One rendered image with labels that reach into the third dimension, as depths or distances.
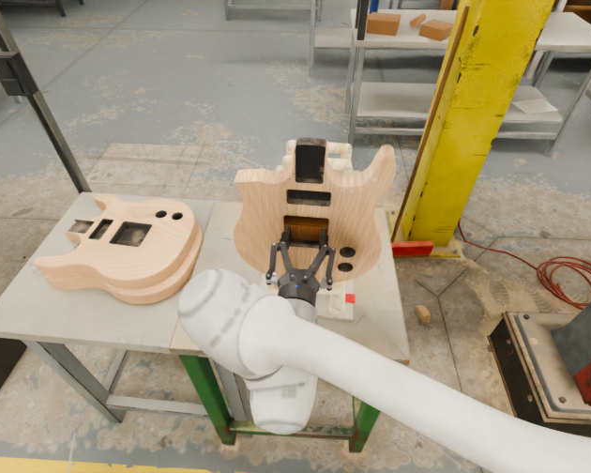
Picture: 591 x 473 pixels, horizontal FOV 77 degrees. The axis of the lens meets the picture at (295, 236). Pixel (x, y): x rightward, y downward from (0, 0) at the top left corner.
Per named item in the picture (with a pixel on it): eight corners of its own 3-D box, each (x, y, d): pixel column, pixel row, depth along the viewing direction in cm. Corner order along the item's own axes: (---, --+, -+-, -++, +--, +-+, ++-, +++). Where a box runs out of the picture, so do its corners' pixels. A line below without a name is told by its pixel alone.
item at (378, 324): (358, 319, 188) (385, 207, 133) (368, 447, 147) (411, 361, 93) (237, 313, 190) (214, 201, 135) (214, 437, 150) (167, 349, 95)
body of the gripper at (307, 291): (273, 318, 73) (280, 281, 79) (316, 322, 72) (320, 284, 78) (271, 296, 67) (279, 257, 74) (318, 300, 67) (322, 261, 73)
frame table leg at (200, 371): (236, 433, 167) (200, 332, 102) (234, 447, 163) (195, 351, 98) (225, 433, 167) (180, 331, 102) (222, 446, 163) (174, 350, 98)
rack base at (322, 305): (353, 277, 111) (353, 275, 110) (353, 322, 101) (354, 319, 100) (263, 270, 113) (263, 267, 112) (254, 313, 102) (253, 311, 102)
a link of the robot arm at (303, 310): (315, 352, 69) (318, 324, 73) (318, 326, 62) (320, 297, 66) (267, 346, 69) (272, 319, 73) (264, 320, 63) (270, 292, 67)
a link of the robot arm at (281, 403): (331, 347, 66) (296, 307, 59) (325, 442, 56) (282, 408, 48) (280, 355, 71) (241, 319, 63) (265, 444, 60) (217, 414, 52)
